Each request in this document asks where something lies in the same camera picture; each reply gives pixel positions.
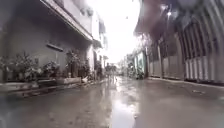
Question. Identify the grey building with ledge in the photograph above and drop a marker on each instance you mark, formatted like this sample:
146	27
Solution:
43	33

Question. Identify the wet grey asphalt road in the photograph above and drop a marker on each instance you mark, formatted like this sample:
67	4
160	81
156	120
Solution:
133	103

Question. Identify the building with metal gates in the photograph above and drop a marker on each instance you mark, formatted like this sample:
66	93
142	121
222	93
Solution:
186	43

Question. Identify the concrete kerb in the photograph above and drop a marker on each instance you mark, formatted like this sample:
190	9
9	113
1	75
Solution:
36	88

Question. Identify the row of potted plants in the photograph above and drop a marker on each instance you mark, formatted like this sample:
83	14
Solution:
40	68

